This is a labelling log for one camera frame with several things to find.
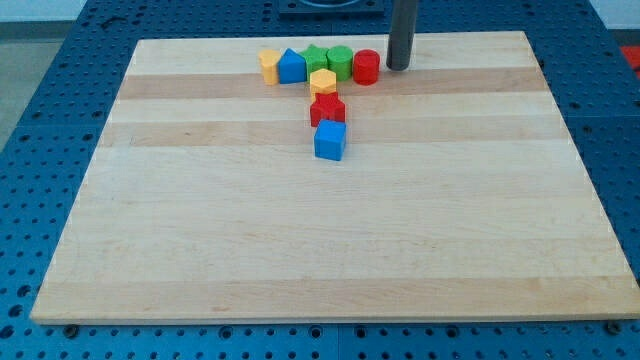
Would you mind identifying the green star block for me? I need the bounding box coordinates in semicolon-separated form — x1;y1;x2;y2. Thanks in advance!
299;44;329;80

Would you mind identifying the light wooden board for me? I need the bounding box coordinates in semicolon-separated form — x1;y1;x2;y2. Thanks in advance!
31;31;639;325

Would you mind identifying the blue cube block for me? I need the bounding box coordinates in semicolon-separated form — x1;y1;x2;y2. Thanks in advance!
314;119;347;161

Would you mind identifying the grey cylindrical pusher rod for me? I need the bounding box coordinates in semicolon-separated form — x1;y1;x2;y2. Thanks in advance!
386;0;418;71

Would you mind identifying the red star block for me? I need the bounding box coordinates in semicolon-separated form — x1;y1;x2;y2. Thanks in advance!
310;92;346;127

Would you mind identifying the green cylinder block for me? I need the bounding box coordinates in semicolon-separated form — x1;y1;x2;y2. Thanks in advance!
326;45;354;81

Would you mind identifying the red cylinder block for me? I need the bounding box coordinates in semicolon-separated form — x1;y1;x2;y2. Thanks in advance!
352;49;380;86

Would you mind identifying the yellow heart block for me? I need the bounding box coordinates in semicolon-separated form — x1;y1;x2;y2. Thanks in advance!
258;49;281;85

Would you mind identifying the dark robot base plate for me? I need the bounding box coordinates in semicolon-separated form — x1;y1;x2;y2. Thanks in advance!
275;0;385;17

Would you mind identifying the red object at right edge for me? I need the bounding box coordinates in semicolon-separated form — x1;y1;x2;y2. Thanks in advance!
620;45;640;78

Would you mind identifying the yellow hexagon block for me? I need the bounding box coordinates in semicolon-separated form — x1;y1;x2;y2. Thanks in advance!
309;68;337;102

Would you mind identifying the blue triangular block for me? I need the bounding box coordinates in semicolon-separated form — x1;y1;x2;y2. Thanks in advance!
278;48;307;84

